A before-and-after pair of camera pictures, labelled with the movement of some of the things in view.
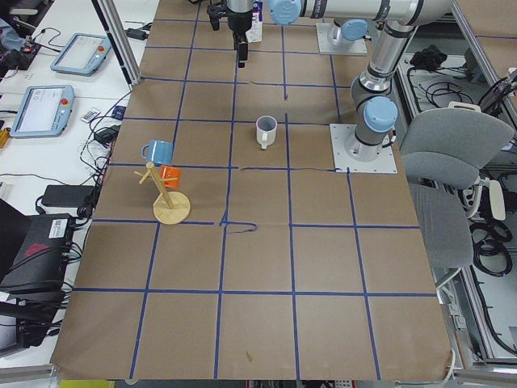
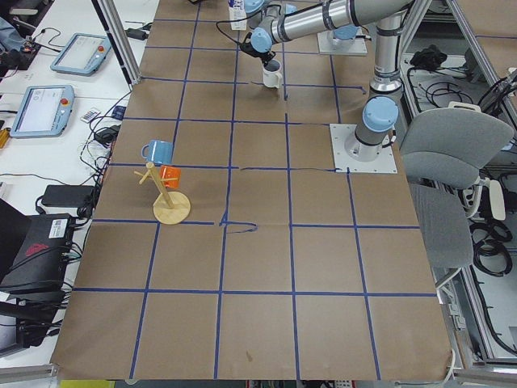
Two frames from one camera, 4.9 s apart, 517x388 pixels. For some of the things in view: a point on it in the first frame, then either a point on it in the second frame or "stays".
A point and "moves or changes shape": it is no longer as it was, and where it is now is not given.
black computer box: (33, 250) stays
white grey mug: (266, 128) → (271, 73)
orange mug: (168, 172) stays
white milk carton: (254, 34) moves or changes shape
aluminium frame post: (122, 42) stays
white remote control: (90, 116) stays
